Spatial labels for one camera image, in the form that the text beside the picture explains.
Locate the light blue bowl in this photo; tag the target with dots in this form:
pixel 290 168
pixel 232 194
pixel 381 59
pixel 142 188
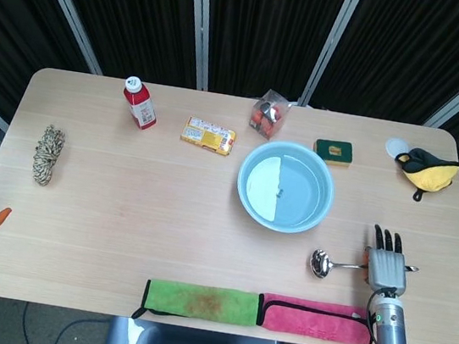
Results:
pixel 299 190

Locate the clear box with orange items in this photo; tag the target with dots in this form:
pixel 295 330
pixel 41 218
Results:
pixel 268 115

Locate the green microfibre towel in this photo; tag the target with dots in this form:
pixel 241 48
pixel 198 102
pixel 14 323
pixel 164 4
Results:
pixel 202 303

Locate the green yellow sponge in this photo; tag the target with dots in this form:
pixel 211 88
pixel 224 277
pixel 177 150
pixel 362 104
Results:
pixel 333 151

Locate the red juice bottle white cap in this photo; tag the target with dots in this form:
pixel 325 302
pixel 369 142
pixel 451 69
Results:
pixel 141 106

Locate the pink microfibre towel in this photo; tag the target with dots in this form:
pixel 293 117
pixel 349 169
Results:
pixel 311 322

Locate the yellow black fabric pouch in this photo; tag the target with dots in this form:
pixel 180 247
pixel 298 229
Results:
pixel 430 174

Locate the metal ladle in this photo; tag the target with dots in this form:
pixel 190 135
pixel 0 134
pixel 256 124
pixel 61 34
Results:
pixel 320 265

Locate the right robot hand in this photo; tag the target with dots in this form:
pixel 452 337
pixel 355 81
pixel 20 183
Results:
pixel 386 271

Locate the white round lid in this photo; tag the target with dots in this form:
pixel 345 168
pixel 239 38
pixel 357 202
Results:
pixel 395 146

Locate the yellow biscuit packet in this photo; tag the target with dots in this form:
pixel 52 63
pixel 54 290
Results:
pixel 209 136

